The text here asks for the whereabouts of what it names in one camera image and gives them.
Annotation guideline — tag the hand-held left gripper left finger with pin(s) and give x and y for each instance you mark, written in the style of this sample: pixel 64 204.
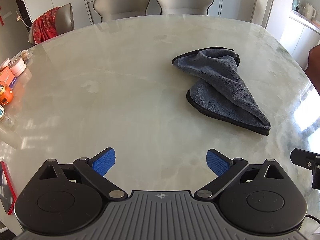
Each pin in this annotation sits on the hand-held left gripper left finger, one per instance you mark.
pixel 103 161

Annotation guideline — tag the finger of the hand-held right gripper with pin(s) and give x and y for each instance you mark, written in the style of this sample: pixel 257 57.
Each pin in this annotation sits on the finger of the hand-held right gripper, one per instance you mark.
pixel 301 157

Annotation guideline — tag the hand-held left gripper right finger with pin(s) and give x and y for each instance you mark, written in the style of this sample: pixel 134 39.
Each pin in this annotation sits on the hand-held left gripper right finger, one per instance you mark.
pixel 217 162

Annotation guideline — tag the grey microfibre towel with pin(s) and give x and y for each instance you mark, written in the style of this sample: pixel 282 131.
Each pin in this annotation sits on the grey microfibre towel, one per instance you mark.
pixel 225 85

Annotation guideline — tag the brown chair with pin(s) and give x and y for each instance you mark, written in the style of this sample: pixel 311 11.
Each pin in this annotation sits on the brown chair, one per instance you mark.
pixel 315 65

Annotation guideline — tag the red smartphone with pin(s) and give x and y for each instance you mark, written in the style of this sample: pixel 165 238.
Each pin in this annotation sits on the red smartphone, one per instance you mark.
pixel 6 187

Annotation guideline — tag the orange toy figure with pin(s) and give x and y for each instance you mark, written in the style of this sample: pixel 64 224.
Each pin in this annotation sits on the orange toy figure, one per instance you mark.
pixel 5 93

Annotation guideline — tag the pink round tin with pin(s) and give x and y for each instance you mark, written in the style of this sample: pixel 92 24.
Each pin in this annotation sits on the pink round tin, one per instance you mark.
pixel 17 68

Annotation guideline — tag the orange box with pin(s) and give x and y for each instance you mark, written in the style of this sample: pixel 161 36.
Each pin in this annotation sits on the orange box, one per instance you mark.
pixel 6 75

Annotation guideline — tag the clear plastic bag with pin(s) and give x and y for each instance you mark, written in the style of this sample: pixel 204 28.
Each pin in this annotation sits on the clear plastic bag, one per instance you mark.
pixel 23 55

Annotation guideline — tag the white kettle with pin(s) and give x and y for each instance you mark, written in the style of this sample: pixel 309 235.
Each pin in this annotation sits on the white kettle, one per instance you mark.
pixel 306 11

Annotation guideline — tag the turquoise vase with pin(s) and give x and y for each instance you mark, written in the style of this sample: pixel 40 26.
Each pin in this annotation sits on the turquoise vase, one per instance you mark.
pixel 296 2

